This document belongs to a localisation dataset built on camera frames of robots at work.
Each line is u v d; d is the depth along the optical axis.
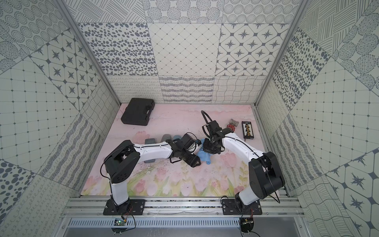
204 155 0.84
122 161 0.51
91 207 0.76
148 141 0.99
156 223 0.70
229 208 0.73
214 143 0.64
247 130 1.04
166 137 0.99
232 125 1.03
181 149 0.72
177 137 1.01
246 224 0.73
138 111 1.10
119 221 0.71
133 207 0.73
